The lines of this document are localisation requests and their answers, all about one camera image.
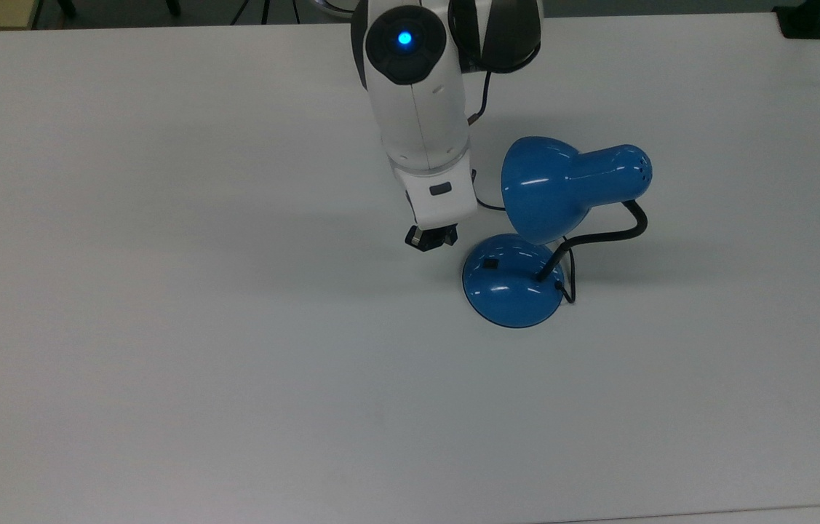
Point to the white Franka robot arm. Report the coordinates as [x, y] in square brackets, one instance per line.
[417, 109]

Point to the blue gooseneck desk lamp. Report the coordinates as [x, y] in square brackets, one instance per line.
[548, 182]

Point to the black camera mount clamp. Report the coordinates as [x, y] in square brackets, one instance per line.
[802, 22]

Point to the white adjacent table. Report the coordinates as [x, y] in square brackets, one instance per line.
[781, 517]

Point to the black stand leg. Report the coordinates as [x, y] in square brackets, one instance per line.
[66, 7]
[172, 6]

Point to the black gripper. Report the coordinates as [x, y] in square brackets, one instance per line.
[433, 237]

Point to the black tripod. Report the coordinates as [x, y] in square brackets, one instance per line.
[265, 10]

